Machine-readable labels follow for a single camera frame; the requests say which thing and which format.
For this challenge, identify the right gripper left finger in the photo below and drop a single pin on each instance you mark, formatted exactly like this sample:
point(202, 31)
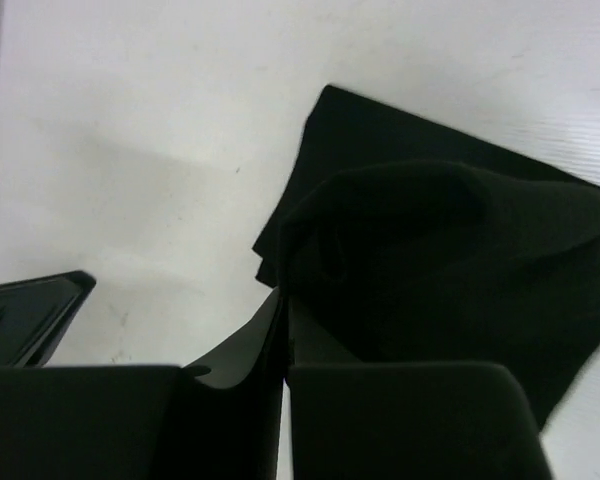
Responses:
point(216, 418)

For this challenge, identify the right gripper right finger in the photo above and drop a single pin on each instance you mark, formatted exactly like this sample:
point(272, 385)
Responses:
point(435, 420)

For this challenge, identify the black tank top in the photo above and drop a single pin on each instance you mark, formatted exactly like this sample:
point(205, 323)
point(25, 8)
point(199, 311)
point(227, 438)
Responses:
point(413, 242)

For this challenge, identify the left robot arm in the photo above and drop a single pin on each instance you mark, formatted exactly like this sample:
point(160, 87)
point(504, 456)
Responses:
point(35, 315)

